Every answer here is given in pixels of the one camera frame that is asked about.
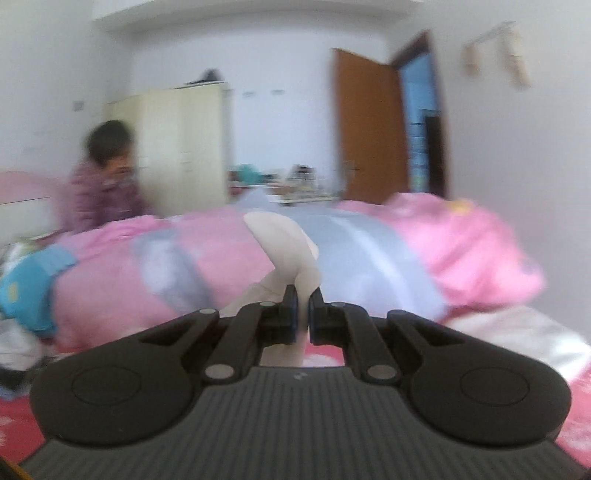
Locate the beige zip hoodie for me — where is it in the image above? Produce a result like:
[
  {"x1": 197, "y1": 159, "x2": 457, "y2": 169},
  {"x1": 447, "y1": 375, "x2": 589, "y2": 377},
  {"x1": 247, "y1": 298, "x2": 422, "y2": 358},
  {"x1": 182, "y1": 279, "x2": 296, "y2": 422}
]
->
[{"x1": 221, "y1": 211, "x2": 322, "y2": 368}]

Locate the pile of mixed clothes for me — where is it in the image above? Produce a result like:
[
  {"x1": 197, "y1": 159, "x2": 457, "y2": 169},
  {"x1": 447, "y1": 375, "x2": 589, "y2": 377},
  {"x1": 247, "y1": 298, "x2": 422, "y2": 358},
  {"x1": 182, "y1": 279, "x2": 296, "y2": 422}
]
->
[{"x1": 1, "y1": 239, "x2": 45, "y2": 401}]

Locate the pink grey floral duvet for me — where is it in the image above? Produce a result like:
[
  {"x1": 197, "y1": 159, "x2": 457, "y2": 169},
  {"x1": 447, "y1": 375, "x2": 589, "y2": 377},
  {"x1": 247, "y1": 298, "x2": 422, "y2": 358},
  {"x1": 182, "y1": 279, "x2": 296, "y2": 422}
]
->
[{"x1": 52, "y1": 190, "x2": 545, "y2": 350}]

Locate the cluttered side table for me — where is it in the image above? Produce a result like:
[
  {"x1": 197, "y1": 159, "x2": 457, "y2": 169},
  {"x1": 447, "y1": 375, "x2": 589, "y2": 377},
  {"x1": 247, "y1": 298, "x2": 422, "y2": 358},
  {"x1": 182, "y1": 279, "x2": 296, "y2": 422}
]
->
[{"x1": 228, "y1": 164, "x2": 339, "y2": 206}]

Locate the brown wooden door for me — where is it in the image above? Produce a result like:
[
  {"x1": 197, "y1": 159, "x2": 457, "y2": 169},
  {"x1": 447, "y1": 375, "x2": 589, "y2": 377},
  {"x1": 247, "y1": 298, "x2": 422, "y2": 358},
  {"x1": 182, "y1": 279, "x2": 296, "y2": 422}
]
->
[{"x1": 334, "y1": 30, "x2": 433, "y2": 204}]

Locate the cream wardrobe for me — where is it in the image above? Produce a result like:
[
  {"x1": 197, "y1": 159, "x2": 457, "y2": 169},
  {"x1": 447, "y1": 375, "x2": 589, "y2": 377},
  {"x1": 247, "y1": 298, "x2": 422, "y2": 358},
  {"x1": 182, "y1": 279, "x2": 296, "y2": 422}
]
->
[{"x1": 103, "y1": 82, "x2": 231, "y2": 217}]

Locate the woman in purple jacket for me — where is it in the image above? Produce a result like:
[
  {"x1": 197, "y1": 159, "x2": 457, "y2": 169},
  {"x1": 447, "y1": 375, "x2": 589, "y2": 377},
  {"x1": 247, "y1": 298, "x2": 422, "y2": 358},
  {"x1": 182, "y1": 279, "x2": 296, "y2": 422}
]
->
[{"x1": 68, "y1": 120, "x2": 152, "y2": 233}]

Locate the blue pillow with stripes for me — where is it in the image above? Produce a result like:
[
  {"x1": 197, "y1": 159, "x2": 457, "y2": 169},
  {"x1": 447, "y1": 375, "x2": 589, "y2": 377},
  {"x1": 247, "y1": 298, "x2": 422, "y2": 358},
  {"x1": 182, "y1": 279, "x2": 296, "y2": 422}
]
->
[{"x1": 1, "y1": 245, "x2": 77, "y2": 338}]

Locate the pink white headboard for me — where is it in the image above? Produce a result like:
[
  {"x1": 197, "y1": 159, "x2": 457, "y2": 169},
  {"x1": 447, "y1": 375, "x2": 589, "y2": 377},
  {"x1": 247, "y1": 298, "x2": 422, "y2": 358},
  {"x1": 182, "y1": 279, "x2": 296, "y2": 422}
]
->
[{"x1": 1, "y1": 171, "x2": 65, "y2": 246}]

